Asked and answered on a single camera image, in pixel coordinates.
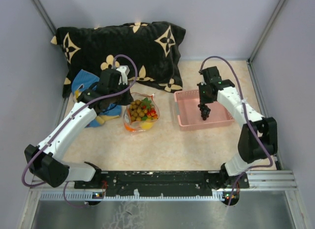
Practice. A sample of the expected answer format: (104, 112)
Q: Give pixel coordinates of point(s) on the pink plastic basket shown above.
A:
(189, 115)

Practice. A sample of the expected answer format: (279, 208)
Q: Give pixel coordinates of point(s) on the dark blue grapes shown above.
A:
(204, 110)

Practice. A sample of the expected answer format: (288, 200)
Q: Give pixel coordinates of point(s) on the blue Pikachu cloth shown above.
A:
(84, 80)

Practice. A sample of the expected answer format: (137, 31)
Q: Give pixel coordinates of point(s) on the brown longan bunch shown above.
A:
(135, 111)

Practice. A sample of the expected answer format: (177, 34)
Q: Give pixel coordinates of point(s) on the yellow lemon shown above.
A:
(146, 125)

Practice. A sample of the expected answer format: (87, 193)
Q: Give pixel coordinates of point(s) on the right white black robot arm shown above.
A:
(258, 139)

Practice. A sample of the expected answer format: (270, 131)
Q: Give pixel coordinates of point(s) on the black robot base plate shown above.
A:
(158, 183)

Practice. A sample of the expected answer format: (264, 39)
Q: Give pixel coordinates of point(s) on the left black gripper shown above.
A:
(127, 100)

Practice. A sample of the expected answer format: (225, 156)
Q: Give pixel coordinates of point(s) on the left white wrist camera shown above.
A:
(124, 71)

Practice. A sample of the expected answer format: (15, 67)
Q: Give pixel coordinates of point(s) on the red strawberries with leaves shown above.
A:
(148, 108)

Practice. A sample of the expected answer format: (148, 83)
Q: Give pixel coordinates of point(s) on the orange persimmon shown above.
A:
(131, 129)

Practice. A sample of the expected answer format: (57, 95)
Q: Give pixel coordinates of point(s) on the aluminium frame rail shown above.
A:
(265, 180)

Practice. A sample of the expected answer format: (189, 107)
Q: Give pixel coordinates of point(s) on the black floral plush pillow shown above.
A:
(150, 50)

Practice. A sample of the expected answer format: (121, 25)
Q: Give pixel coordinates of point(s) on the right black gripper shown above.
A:
(201, 85)

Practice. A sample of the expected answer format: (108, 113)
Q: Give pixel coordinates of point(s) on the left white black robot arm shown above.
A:
(45, 160)

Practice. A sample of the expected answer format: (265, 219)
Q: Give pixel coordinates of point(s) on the clear orange zip top bag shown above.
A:
(126, 116)

